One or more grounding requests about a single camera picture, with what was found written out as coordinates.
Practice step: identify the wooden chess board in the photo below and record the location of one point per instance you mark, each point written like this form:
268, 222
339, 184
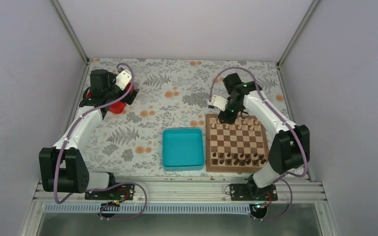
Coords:
235, 138

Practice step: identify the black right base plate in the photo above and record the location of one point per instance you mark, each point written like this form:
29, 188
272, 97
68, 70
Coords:
248, 192

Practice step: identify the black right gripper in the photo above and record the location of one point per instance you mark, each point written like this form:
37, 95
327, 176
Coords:
228, 119

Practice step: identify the floral table mat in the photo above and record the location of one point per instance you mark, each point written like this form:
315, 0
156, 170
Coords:
173, 93

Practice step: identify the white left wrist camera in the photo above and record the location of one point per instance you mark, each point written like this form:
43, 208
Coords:
123, 79

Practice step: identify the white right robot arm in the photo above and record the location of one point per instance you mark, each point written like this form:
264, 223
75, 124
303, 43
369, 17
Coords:
290, 147

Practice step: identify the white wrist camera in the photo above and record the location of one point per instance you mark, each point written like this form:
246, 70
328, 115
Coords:
218, 102
123, 79

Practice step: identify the dark chess pieces row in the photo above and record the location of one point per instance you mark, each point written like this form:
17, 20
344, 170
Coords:
237, 159

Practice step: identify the red plastic tray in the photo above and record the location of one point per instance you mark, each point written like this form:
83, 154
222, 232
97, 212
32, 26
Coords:
119, 104

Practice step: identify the aluminium front rail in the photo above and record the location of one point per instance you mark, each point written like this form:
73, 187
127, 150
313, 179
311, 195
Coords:
216, 192

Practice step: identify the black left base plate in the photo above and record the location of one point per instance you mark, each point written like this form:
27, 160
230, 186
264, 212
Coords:
120, 193

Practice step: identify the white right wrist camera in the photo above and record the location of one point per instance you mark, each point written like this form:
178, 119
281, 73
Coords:
218, 102

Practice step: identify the teal plastic tray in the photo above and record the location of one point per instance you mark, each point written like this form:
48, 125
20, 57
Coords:
182, 149

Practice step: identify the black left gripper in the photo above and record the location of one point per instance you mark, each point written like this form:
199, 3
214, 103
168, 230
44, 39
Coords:
130, 100

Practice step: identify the aluminium corner post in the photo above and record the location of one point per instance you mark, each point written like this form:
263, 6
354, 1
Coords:
303, 23
69, 29

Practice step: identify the aluminium corner post left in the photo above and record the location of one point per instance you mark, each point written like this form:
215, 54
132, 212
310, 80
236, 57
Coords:
69, 29

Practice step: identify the aluminium corner post right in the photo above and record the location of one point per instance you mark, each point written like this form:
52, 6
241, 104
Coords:
303, 23

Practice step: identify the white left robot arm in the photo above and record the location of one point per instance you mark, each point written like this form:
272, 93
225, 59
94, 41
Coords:
62, 166

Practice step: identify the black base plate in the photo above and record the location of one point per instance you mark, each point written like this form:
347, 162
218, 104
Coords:
120, 193
248, 192

